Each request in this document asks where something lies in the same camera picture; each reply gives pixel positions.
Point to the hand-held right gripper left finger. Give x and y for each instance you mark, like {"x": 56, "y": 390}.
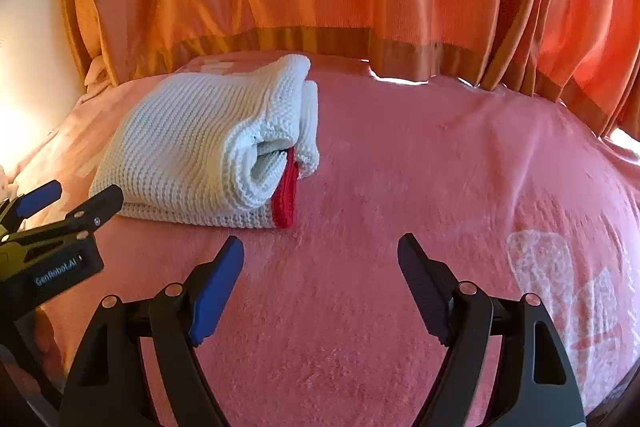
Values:
{"x": 220, "y": 287}

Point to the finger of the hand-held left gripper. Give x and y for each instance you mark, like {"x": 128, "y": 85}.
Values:
{"x": 100, "y": 204}
{"x": 37, "y": 201}

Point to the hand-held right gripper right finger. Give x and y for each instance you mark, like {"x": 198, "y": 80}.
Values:
{"x": 425, "y": 287}

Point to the white red black knitted sweater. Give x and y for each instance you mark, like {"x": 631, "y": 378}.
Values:
{"x": 200, "y": 147}

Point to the person's left hand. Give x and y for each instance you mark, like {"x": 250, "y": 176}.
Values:
{"x": 44, "y": 332}

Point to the pink patterned blanket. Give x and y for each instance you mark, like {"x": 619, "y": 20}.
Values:
{"x": 375, "y": 232}

